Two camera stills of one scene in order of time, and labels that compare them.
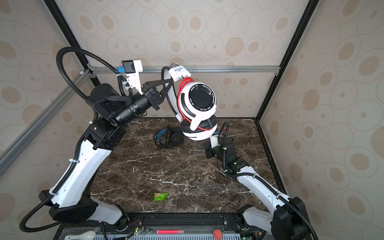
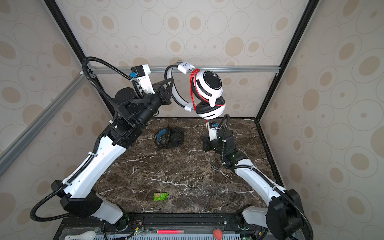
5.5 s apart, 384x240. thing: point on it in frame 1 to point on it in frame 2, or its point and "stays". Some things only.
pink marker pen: x=170 y=231 stays
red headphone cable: x=183 y=83 to x=202 y=91
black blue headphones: x=168 y=137 stays
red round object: x=217 y=234 stays
